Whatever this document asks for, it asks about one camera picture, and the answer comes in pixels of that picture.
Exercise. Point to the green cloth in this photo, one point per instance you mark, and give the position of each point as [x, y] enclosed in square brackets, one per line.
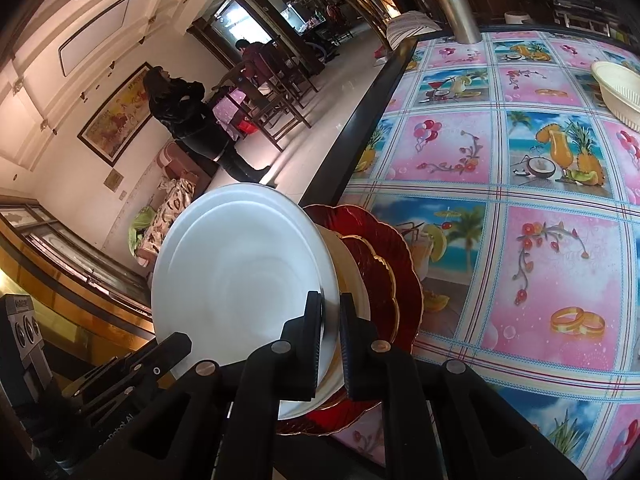
[140, 230]

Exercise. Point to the black framed table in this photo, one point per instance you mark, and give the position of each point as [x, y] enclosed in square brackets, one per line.
[370, 110]

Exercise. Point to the glass display cabinet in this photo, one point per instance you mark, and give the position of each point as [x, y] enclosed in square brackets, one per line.
[65, 255]

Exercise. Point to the small red gold-rimmed plate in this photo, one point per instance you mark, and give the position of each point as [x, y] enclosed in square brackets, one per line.
[375, 280]

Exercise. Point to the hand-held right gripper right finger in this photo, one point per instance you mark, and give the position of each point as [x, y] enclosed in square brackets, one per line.
[350, 355]

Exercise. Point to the large red scalloped plate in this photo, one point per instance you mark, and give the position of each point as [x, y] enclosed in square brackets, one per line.
[400, 260]

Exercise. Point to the small wall plaque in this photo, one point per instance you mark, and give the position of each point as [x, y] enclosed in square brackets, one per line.
[113, 180]

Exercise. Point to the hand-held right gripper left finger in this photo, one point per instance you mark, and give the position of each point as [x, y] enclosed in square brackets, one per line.
[311, 350]

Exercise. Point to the fruit print tablecloth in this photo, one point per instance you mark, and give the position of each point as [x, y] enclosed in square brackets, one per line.
[550, 260]

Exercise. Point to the white stool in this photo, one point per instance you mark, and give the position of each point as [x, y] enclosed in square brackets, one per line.
[517, 16]

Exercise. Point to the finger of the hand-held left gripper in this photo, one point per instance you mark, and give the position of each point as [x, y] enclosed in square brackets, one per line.
[130, 395]
[160, 355]

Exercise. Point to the cream ribbed bowl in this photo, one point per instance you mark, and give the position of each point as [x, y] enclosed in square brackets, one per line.
[617, 95]

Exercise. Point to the white plate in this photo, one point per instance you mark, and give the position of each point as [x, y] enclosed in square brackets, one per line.
[235, 270]

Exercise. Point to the framed wall poster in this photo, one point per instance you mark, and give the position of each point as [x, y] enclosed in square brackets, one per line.
[117, 115]

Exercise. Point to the patterned cloth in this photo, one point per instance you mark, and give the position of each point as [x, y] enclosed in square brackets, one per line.
[167, 215]

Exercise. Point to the tall steel bottle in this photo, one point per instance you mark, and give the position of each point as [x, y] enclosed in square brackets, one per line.
[457, 10]

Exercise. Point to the pink bag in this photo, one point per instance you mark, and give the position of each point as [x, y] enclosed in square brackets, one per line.
[227, 110]

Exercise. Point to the striped cushion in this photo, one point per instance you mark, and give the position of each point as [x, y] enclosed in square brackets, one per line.
[412, 27]

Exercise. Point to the cream plate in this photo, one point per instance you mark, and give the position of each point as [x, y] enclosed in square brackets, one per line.
[350, 275]

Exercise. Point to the dark wooden chair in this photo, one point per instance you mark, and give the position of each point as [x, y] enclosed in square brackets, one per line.
[285, 105]

